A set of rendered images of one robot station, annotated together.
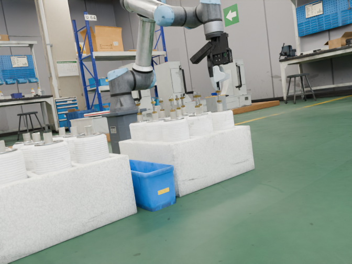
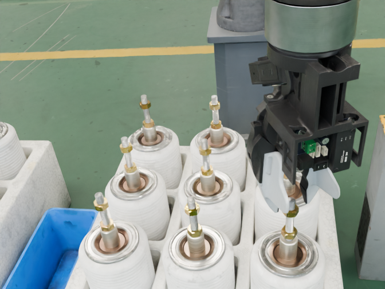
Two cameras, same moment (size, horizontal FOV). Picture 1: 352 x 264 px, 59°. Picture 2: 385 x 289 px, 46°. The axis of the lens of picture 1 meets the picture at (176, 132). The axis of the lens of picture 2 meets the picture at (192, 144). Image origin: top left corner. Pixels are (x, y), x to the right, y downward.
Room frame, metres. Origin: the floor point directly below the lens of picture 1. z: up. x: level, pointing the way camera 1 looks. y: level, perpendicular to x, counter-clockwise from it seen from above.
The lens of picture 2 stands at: (0.92, -0.40, 0.72)
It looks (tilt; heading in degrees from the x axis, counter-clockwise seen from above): 37 degrees down; 49
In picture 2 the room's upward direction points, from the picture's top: 6 degrees counter-clockwise
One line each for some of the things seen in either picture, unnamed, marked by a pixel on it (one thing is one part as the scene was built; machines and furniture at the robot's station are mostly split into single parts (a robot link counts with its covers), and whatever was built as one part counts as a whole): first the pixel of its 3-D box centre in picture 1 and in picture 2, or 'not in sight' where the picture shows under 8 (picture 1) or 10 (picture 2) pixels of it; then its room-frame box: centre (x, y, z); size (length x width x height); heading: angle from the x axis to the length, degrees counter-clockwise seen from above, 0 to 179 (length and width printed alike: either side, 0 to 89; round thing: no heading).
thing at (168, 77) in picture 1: (202, 87); not in sight; (4.51, -0.47, 0.45); 1.51 x 0.57 x 0.74; 130
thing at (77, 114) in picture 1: (82, 120); not in sight; (5.69, 1.67, 0.19); 0.50 x 0.41 x 0.37; 44
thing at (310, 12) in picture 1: (314, 9); not in sight; (5.55, -2.68, 1.54); 0.32 x 0.02 x 0.25; 40
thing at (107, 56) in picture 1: (127, 70); not in sight; (6.85, 0.86, 1.10); 1.89 x 0.64 x 2.20; 130
